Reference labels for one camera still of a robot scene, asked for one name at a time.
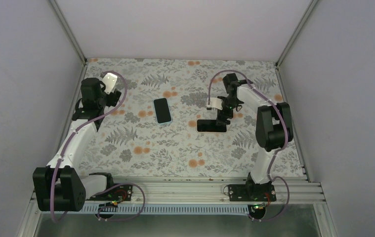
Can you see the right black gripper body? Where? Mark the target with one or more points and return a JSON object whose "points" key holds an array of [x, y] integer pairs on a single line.
{"points": [[233, 102]]}

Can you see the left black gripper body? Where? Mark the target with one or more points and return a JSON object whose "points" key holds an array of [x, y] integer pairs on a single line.
{"points": [[113, 100]]}

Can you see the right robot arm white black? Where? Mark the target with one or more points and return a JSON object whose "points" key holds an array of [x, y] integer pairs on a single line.
{"points": [[273, 130]]}

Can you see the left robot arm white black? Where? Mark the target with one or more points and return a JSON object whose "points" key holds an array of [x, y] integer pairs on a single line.
{"points": [[58, 186]]}

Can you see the phone in blue case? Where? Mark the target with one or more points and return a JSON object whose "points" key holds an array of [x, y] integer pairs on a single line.
{"points": [[162, 111]]}

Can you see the floral patterned table mat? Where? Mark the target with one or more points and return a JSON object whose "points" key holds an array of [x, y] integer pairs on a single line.
{"points": [[130, 142]]}

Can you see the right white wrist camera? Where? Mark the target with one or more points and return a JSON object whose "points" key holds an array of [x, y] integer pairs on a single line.
{"points": [[214, 103]]}

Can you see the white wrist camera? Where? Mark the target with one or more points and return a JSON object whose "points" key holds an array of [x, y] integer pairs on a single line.
{"points": [[110, 80], [214, 103]]}

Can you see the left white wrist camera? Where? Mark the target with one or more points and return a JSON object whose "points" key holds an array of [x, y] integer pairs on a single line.
{"points": [[110, 80]]}

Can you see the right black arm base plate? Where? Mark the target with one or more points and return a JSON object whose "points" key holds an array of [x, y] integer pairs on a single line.
{"points": [[239, 193]]}

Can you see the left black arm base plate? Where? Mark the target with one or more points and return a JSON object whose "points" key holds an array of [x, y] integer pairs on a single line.
{"points": [[119, 194]]}

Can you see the aluminium rail base frame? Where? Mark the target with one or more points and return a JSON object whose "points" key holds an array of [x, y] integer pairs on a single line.
{"points": [[193, 207]]}

